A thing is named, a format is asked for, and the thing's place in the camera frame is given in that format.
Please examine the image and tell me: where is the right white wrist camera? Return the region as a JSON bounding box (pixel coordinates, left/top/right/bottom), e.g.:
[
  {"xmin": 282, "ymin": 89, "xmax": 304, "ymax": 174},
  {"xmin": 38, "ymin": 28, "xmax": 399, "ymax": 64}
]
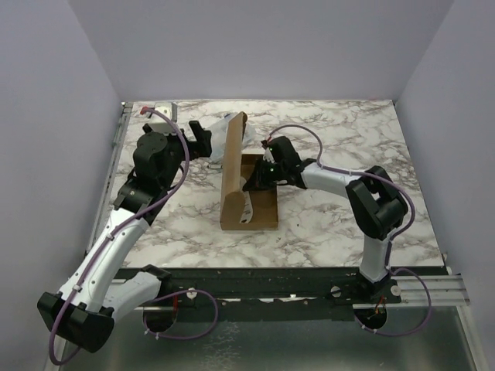
[{"xmin": 261, "ymin": 141, "xmax": 275, "ymax": 163}]

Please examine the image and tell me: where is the clear plastic organizer box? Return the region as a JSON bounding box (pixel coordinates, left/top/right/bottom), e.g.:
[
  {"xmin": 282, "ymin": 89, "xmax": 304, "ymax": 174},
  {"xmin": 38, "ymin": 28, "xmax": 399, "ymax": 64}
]
[{"xmin": 208, "ymin": 113, "xmax": 257, "ymax": 163}]

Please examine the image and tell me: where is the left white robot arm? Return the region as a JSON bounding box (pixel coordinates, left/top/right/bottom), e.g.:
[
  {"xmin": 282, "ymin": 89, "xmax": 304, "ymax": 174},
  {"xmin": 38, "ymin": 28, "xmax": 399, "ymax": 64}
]
[{"xmin": 37, "ymin": 121, "xmax": 212, "ymax": 353}]

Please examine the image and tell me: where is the white blue packaged item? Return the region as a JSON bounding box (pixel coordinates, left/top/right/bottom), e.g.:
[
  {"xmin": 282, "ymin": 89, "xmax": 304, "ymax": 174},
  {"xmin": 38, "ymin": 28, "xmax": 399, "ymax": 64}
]
[{"xmin": 240, "ymin": 176, "xmax": 254, "ymax": 224}]

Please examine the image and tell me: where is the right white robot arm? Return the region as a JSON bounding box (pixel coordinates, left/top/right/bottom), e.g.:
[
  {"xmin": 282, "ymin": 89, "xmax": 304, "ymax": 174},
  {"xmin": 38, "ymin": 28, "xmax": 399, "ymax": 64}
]
[{"xmin": 243, "ymin": 136, "xmax": 411, "ymax": 302}]

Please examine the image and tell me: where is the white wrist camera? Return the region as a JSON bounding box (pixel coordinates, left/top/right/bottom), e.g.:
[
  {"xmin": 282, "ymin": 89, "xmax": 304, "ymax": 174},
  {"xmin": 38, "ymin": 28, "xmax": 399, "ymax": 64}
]
[
  {"xmin": 261, "ymin": 141, "xmax": 275, "ymax": 163},
  {"xmin": 139, "ymin": 102, "xmax": 179, "ymax": 136}
]

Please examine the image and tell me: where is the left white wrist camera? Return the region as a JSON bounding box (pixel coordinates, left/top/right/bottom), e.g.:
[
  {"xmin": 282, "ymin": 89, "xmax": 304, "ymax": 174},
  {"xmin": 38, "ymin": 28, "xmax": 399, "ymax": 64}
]
[{"xmin": 139, "ymin": 102, "xmax": 179, "ymax": 136}]

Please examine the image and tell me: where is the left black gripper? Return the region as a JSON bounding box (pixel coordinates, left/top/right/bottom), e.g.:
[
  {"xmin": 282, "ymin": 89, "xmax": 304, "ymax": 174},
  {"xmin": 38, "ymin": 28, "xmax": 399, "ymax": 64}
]
[{"xmin": 158, "ymin": 120, "xmax": 211, "ymax": 189}]

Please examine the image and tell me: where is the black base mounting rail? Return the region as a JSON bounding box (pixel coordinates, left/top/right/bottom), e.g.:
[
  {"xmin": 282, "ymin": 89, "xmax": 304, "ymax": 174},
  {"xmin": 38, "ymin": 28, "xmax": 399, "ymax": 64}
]
[{"xmin": 160, "ymin": 267, "xmax": 401, "ymax": 323}]

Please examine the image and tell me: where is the brown cardboard express box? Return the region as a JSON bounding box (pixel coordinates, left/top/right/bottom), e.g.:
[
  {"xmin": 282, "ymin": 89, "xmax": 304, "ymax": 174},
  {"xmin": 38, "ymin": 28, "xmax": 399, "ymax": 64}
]
[{"xmin": 220, "ymin": 111, "xmax": 279, "ymax": 231}]

